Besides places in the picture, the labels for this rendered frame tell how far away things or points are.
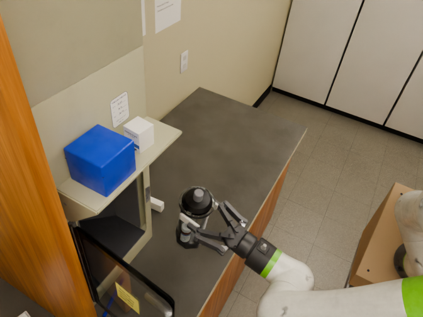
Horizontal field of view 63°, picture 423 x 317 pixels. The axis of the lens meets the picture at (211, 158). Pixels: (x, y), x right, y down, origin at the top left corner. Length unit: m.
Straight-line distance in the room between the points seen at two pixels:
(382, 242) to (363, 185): 1.92
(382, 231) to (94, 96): 1.04
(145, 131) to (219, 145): 0.97
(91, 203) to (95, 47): 0.31
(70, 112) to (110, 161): 0.12
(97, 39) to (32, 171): 0.29
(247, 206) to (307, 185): 1.59
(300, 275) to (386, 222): 0.48
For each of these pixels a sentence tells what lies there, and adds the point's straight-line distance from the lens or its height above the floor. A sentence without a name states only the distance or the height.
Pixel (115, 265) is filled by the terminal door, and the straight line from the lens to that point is 0.83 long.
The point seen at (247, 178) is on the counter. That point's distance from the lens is 1.61.
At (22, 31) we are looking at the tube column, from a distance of 0.63.
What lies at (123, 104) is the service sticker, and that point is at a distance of 0.86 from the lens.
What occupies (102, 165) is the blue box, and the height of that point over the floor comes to 1.60.
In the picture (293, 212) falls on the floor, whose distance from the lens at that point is 2.80.
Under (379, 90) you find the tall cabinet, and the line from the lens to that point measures 3.78.
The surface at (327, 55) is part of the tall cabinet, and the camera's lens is 3.73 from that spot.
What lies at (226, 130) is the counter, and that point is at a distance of 1.85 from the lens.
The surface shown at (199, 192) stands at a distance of 1.00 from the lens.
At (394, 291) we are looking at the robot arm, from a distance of 0.80.
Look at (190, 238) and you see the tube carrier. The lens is 1.15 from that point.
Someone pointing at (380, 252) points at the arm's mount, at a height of 1.08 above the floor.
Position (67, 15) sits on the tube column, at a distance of 0.68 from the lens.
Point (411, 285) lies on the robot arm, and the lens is 0.80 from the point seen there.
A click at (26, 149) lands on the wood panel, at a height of 1.72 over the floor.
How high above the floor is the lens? 2.08
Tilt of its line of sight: 43 degrees down
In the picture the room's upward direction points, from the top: 7 degrees clockwise
